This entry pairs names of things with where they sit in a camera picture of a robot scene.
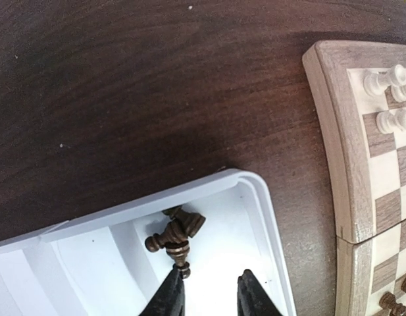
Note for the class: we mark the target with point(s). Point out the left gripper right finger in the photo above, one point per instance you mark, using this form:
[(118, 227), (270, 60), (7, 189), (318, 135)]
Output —
[(252, 300)]

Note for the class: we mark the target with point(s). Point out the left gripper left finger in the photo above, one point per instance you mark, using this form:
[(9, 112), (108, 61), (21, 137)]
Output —
[(169, 299)]

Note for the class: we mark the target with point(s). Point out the white plastic divided tray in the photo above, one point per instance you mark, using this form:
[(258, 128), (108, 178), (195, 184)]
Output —
[(98, 264)]

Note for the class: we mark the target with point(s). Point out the dark chess piece corner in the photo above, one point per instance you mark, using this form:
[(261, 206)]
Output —
[(389, 303)]

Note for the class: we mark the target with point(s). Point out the wooden chess board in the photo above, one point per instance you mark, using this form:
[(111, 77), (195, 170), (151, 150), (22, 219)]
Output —
[(367, 172)]

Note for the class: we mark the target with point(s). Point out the dark chess pieces upper pile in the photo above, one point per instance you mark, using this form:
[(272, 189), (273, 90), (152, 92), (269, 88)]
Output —
[(174, 239)]

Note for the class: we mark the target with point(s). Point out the white chess pieces group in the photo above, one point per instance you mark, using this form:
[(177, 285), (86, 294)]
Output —
[(392, 85)]

